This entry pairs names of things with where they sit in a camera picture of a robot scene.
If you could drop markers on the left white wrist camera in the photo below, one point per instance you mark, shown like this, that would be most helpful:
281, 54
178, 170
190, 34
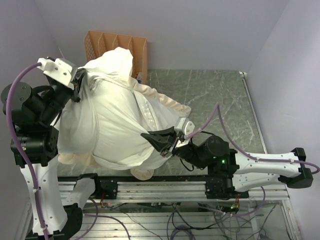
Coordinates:
60, 70

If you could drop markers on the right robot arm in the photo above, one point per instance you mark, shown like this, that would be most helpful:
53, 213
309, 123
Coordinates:
241, 170

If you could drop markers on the blue white box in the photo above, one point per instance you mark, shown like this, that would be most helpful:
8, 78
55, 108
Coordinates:
139, 77

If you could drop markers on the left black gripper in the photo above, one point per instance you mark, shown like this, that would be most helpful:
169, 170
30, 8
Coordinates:
73, 92

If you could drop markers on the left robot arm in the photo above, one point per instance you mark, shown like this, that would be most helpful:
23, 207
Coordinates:
30, 113

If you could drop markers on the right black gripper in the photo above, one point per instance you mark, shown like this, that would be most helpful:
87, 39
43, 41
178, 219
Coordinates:
166, 142

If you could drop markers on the orange plastic file organizer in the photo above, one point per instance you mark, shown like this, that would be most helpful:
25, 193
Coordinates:
97, 43

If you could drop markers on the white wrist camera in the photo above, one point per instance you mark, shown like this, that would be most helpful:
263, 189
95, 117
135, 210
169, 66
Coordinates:
60, 70
185, 129

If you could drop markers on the grey pillowcase with cream ruffle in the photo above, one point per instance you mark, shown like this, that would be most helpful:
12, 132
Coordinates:
150, 105

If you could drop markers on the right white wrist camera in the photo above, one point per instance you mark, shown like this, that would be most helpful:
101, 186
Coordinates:
185, 129

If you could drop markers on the aluminium mounting rail frame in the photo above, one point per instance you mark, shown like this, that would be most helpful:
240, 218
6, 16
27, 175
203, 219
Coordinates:
111, 190

